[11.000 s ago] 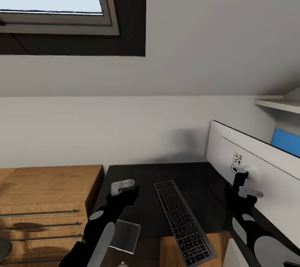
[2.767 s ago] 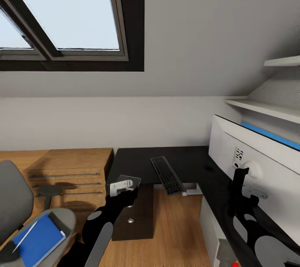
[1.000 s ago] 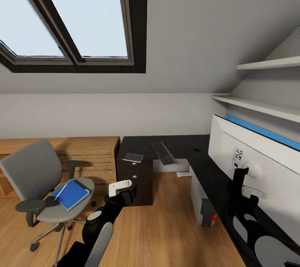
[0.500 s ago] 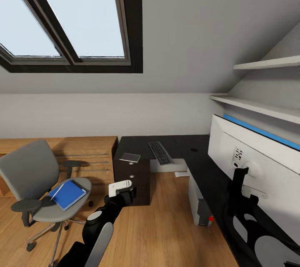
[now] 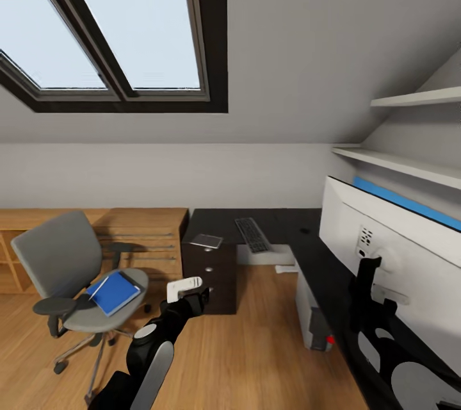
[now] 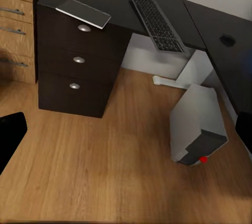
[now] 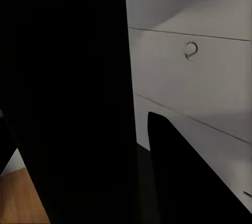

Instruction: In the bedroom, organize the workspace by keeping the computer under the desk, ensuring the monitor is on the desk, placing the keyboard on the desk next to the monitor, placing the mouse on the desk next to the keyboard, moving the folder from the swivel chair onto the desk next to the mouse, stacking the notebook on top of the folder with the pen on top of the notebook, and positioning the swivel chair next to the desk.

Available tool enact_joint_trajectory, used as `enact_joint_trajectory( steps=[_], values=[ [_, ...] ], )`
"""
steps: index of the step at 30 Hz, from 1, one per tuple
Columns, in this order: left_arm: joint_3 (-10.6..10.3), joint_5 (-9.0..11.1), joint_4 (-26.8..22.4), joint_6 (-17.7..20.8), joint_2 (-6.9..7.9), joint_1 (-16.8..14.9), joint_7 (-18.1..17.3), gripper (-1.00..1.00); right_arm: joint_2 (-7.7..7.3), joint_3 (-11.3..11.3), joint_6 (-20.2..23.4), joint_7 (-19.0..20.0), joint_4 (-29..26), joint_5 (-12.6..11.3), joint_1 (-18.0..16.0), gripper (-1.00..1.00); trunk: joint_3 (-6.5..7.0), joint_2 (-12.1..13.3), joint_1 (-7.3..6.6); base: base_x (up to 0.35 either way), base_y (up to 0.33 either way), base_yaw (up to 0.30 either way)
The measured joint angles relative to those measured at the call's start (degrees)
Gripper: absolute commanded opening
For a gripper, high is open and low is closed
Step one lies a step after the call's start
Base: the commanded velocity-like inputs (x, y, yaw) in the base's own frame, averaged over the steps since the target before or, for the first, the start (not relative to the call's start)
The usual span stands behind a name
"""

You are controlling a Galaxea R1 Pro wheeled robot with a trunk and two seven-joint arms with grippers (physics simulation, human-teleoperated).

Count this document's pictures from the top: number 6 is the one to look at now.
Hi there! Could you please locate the mouse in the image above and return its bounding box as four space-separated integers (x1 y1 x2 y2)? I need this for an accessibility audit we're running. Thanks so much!
222 34 236 44

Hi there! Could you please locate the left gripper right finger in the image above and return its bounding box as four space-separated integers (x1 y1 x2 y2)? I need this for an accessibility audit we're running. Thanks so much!
235 111 252 154

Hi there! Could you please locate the keyboard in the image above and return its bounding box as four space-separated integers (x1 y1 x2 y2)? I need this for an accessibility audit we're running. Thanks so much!
132 0 191 57

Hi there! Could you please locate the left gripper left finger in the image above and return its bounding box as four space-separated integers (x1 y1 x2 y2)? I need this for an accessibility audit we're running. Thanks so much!
0 112 27 174

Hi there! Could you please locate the notebook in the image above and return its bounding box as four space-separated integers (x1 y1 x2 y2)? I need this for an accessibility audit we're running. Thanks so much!
56 0 111 29

